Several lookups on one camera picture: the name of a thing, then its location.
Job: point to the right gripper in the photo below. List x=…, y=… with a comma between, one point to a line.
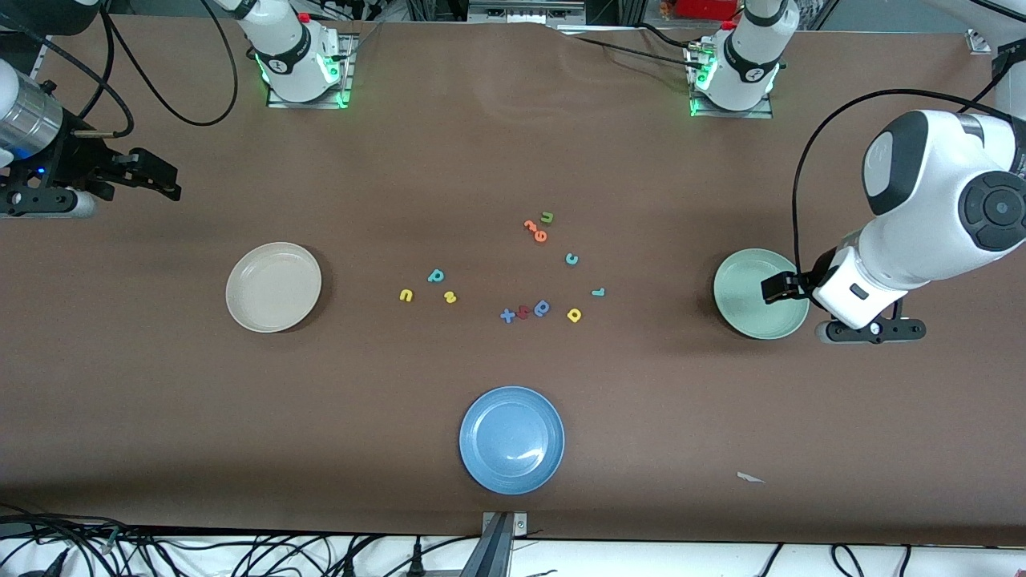
x=78, y=157

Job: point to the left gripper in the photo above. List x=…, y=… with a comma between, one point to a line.
x=796, y=284

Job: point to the teal foam letter a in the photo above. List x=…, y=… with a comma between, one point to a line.
x=439, y=280

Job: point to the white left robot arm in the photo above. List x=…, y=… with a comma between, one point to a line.
x=930, y=216

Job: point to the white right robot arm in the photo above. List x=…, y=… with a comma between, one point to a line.
x=288, y=56

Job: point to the green plate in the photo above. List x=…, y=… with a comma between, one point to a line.
x=745, y=308

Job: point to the beige plate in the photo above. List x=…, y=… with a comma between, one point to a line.
x=272, y=287

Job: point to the brown table cover sheet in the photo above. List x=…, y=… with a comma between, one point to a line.
x=641, y=385

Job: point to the white paper scrap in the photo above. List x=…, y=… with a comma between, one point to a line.
x=749, y=478

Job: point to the red box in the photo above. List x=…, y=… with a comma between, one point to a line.
x=705, y=8

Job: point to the blue plate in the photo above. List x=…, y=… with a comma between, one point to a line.
x=511, y=441

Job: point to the grey metal box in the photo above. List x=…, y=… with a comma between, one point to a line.
x=525, y=11

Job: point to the black power plug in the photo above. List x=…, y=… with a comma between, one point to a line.
x=416, y=563

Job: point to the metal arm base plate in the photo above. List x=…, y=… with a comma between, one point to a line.
x=733, y=114
x=346, y=72

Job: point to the aluminium corner bracket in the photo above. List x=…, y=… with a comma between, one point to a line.
x=978, y=40

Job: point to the metal clamp bracket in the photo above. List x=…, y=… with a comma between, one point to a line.
x=501, y=537

